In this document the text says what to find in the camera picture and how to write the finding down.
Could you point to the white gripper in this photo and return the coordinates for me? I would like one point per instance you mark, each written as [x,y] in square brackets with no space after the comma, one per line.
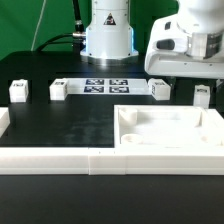
[186,45]

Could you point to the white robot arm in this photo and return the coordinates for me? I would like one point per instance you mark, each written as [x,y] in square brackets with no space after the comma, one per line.
[110,37]

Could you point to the AprilTag marker sheet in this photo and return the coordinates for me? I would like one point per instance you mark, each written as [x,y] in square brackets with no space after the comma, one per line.
[107,86]

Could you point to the white U-shaped fence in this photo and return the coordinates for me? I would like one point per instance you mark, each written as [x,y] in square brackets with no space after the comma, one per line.
[122,160]

